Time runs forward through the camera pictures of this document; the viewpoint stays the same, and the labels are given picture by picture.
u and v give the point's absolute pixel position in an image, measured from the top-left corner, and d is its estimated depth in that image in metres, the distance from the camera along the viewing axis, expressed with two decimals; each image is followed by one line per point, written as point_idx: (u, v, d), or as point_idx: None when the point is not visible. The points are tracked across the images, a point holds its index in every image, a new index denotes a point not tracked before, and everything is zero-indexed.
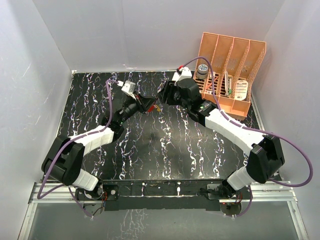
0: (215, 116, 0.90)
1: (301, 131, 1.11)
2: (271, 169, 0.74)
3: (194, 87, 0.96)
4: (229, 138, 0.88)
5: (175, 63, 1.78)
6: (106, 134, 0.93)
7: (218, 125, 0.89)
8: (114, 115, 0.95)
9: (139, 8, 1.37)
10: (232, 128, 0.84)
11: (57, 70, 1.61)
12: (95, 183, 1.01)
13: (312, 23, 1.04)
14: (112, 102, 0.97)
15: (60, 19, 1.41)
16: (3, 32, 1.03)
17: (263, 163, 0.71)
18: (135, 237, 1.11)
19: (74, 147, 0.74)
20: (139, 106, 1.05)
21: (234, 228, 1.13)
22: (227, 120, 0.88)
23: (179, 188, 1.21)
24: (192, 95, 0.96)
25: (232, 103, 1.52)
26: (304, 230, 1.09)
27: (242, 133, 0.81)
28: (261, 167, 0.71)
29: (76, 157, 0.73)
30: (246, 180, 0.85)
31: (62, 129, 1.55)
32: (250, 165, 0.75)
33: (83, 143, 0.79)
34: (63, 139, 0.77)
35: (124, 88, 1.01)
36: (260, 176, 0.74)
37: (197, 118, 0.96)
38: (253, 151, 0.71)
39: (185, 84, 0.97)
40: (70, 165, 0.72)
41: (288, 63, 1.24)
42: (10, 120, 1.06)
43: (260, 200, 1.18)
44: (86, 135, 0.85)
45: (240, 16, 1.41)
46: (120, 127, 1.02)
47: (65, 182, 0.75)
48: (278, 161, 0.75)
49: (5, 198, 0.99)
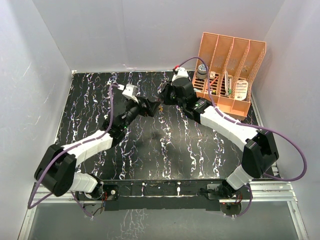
0: (211, 114, 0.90)
1: (301, 131, 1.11)
2: (266, 164, 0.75)
3: (188, 85, 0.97)
4: (225, 135, 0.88)
5: (175, 63, 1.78)
6: (103, 141, 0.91)
7: (213, 122, 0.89)
8: (115, 119, 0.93)
9: (139, 8, 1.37)
10: (226, 124, 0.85)
11: (57, 70, 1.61)
12: (94, 186, 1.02)
13: (312, 23, 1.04)
14: (115, 106, 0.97)
15: (60, 19, 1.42)
16: (3, 32, 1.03)
17: (257, 158, 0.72)
18: (135, 237, 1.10)
19: (65, 160, 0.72)
20: (140, 109, 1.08)
21: (234, 228, 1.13)
22: (220, 116, 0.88)
23: (179, 188, 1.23)
24: (186, 93, 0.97)
25: (232, 103, 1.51)
26: (304, 230, 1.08)
27: (236, 129, 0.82)
28: (255, 163, 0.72)
29: (67, 170, 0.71)
30: (244, 178, 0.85)
31: (62, 129, 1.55)
32: (245, 160, 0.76)
33: (76, 154, 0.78)
34: (57, 148, 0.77)
35: (126, 91, 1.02)
36: (255, 171, 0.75)
37: (193, 116, 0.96)
38: (248, 147, 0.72)
39: (180, 83, 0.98)
40: (60, 178, 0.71)
41: (288, 63, 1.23)
42: (10, 120, 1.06)
43: (259, 200, 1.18)
44: (80, 144, 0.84)
45: (240, 15, 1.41)
46: (121, 132, 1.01)
47: (56, 192, 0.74)
48: (272, 156, 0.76)
49: (5, 199, 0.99)
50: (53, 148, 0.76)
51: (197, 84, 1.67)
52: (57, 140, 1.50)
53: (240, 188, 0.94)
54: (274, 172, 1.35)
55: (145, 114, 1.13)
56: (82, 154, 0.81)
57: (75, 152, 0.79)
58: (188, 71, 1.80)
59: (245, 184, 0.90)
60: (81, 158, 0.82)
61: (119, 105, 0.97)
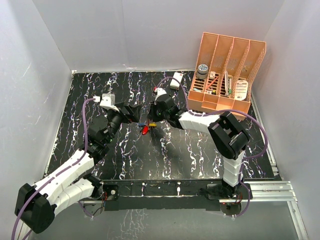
0: (185, 115, 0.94)
1: (301, 131, 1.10)
2: (237, 143, 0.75)
3: (169, 99, 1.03)
4: (201, 130, 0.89)
5: (175, 63, 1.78)
6: (81, 166, 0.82)
7: (189, 122, 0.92)
8: (97, 134, 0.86)
9: (139, 8, 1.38)
10: (196, 118, 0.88)
11: (57, 69, 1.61)
12: (92, 189, 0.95)
13: (312, 23, 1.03)
14: (95, 121, 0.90)
15: (60, 19, 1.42)
16: (3, 32, 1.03)
17: (222, 135, 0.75)
18: (135, 237, 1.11)
19: (37, 202, 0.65)
20: (123, 117, 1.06)
21: (234, 228, 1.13)
22: (192, 115, 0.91)
23: (179, 188, 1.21)
24: (169, 105, 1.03)
25: (233, 103, 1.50)
26: (304, 230, 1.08)
27: (203, 119, 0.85)
28: (221, 140, 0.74)
29: (40, 212, 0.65)
30: (230, 166, 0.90)
31: (62, 129, 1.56)
32: (217, 143, 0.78)
33: (48, 193, 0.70)
34: (28, 189, 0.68)
35: (103, 101, 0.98)
36: (226, 150, 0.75)
37: (175, 124, 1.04)
38: (210, 127, 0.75)
39: (161, 98, 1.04)
40: (36, 221, 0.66)
41: (288, 62, 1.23)
42: (10, 120, 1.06)
43: (259, 200, 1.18)
44: (53, 178, 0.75)
45: (240, 15, 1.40)
46: (105, 147, 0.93)
47: (38, 230, 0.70)
48: (241, 135, 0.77)
49: (6, 198, 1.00)
50: (24, 190, 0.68)
51: (197, 84, 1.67)
52: (57, 140, 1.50)
53: (236, 183, 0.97)
54: (274, 172, 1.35)
55: (130, 122, 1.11)
56: (56, 190, 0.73)
57: (48, 191, 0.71)
58: (188, 71, 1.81)
59: (235, 176, 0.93)
60: (56, 193, 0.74)
61: (99, 119, 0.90)
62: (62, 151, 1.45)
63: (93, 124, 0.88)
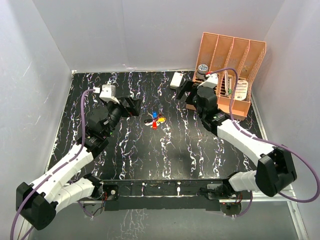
0: (228, 127, 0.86)
1: (301, 131, 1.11)
2: (283, 183, 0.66)
3: (212, 97, 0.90)
4: (243, 151, 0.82)
5: (175, 63, 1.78)
6: (79, 160, 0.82)
7: (232, 137, 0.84)
8: (97, 125, 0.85)
9: (139, 8, 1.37)
10: (242, 138, 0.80)
11: (57, 69, 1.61)
12: (91, 190, 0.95)
13: (312, 23, 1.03)
14: (96, 111, 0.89)
15: (60, 19, 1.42)
16: (3, 32, 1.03)
17: (272, 172, 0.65)
18: (135, 237, 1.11)
19: (35, 202, 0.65)
20: (123, 109, 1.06)
21: (234, 228, 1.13)
22: (238, 130, 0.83)
23: (179, 188, 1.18)
24: (209, 105, 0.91)
25: (233, 103, 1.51)
26: (304, 230, 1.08)
27: (253, 144, 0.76)
28: (268, 177, 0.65)
29: (39, 211, 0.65)
30: (249, 184, 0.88)
31: (62, 129, 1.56)
32: (260, 177, 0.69)
33: (45, 192, 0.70)
34: (26, 188, 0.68)
35: (104, 93, 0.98)
36: (268, 189, 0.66)
37: (209, 128, 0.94)
38: (261, 161, 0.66)
39: (204, 94, 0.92)
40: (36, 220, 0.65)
41: (289, 62, 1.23)
42: (10, 121, 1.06)
43: (258, 200, 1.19)
44: (50, 176, 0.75)
45: (240, 15, 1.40)
46: (104, 140, 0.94)
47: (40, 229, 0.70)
48: (289, 176, 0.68)
49: (6, 198, 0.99)
50: (21, 189, 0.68)
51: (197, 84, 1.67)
52: (57, 140, 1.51)
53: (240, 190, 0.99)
54: None
55: (130, 115, 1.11)
56: (53, 188, 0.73)
57: (45, 189, 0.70)
58: (188, 71, 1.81)
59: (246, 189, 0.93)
60: (55, 190, 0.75)
61: (100, 109, 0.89)
62: (62, 151, 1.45)
63: (92, 115, 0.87)
